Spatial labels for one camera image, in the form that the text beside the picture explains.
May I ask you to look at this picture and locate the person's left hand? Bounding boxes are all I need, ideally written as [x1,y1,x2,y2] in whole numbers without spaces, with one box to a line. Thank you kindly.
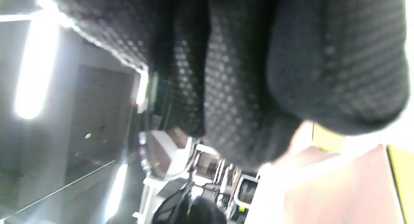
[151,188,227,224]

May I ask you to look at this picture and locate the person's right hand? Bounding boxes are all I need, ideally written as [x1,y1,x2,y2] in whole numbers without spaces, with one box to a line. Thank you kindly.
[32,0,410,169]

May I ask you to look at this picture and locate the black sunglasses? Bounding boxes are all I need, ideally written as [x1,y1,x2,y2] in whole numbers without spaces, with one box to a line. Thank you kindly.
[137,69,199,182]

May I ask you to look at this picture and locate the brown storage box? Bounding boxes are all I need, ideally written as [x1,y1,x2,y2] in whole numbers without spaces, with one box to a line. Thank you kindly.
[283,145,414,224]
[278,120,346,166]

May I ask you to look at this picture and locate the white rolling cart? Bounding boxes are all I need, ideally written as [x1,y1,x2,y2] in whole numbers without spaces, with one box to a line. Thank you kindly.
[231,172,261,211]

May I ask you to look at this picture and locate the ceiling light strip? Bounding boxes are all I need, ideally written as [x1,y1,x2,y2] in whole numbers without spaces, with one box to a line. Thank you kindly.
[136,70,149,106]
[104,164,128,222]
[14,9,61,120]

